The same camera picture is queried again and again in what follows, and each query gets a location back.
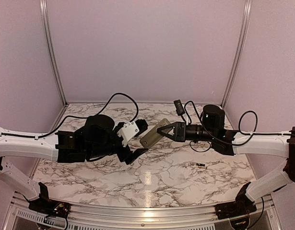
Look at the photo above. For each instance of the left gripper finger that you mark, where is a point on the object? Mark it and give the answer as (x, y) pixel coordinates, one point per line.
(136, 154)
(142, 126)

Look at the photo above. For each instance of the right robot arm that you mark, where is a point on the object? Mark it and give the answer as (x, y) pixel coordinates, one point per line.
(235, 142)

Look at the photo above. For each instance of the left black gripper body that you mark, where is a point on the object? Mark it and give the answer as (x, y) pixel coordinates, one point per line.
(123, 156)

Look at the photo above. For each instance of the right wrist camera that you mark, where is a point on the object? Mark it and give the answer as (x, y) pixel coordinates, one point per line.
(179, 107)

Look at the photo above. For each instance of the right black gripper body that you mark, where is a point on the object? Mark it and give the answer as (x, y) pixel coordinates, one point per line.
(182, 132)

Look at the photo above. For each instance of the grey remote control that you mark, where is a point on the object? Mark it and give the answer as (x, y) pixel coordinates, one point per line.
(152, 137)

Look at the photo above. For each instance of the aluminium frame post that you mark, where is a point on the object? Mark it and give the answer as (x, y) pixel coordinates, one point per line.
(239, 49)
(51, 52)

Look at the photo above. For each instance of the left aluminium frame post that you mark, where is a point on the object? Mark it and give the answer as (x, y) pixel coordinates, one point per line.
(51, 52)

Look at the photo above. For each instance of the front aluminium rail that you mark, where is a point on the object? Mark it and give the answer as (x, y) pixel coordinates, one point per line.
(94, 217)

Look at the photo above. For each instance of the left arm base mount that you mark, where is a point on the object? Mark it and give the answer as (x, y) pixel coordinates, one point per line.
(52, 208)

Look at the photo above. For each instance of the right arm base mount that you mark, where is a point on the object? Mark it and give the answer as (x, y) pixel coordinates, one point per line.
(234, 209)

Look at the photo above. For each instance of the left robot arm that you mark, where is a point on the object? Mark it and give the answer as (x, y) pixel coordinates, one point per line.
(98, 138)

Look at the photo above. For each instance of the right aluminium frame post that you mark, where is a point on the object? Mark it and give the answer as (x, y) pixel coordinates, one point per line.
(239, 49)

